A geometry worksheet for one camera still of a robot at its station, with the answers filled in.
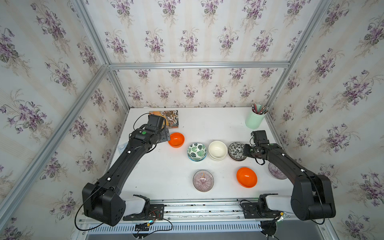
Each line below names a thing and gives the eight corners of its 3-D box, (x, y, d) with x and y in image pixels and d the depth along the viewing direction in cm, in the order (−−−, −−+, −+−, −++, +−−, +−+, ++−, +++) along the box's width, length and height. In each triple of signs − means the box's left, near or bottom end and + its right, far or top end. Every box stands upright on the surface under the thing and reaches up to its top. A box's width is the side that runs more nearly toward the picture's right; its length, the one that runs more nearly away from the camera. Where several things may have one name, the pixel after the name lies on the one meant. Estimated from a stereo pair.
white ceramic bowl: (208, 162, 91) (209, 156, 85) (207, 147, 98) (208, 140, 92) (226, 162, 91) (228, 156, 85) (223, 147, 98) (226, 140, 92)
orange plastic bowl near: (238, 188, 81) (240, 186, 78) (235, 169, 87) (236, 167, 85) (257, 188, 81) (259, 186, 78) (252, 169, 87) (254, 167, 85)
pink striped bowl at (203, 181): (192, 191, 81) (192, 189, 77) (192, 173, 87) (192, 170, 84) (213, 191, 81) (214, 189, 77) (212, 173, 88) (213, 170, 84)
